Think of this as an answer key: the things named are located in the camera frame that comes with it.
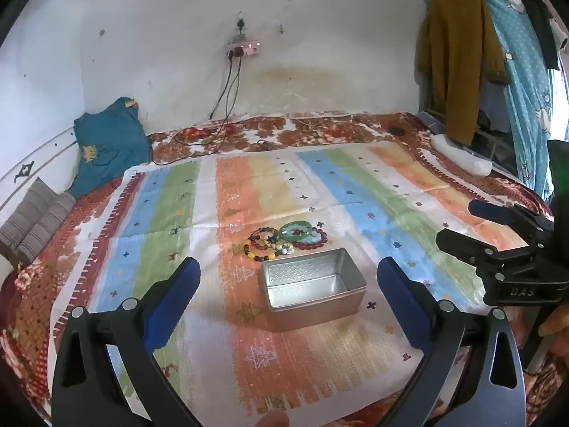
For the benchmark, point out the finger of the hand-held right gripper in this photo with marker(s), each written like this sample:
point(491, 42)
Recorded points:
point(480, 249)
point(502, 214)

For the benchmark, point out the green jade bangle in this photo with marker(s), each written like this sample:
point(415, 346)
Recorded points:
point(289, 230)

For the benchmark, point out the black garment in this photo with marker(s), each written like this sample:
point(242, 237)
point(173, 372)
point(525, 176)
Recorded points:
point(542, 22)

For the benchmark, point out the blue dotted curtain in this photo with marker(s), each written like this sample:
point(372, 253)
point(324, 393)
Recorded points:
point(520, 89)

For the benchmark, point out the white power strip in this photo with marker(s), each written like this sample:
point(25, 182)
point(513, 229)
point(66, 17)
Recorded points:
point(250, 49)

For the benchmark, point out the wall socket with plug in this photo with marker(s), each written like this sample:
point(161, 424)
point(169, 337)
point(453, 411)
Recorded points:
point(240, 26)

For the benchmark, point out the grey garment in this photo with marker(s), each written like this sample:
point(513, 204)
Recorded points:
point(493, 106)

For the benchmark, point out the grey striped pillow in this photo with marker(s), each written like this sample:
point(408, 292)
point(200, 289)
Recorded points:
point(35, 222)

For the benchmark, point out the person's right hand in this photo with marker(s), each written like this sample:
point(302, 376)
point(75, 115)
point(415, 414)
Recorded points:
point(558, 327)

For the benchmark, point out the white rolled cloth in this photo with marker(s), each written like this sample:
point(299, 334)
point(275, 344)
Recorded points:
point(462, 155)

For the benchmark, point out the small black object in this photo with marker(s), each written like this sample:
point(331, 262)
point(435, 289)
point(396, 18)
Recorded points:
point(395, 131)

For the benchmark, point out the teal garment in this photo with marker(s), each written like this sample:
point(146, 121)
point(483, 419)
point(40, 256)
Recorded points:
point(111, 142)

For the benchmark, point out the mustard brown jacket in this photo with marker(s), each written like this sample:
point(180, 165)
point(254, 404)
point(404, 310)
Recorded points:
point(458, 62)

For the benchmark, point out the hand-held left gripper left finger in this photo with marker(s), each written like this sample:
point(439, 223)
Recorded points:
point(178, 302)

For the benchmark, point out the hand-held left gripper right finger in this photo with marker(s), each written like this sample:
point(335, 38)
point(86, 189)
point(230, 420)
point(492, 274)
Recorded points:
point(402, 307)

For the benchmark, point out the colourful striped mat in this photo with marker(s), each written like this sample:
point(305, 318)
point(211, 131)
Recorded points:
point(222, 364)

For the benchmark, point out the white headboard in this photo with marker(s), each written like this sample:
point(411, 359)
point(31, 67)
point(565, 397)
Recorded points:
point(44, 155)

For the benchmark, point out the silver metal tin box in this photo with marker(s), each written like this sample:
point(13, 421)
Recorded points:
point(311, 284)

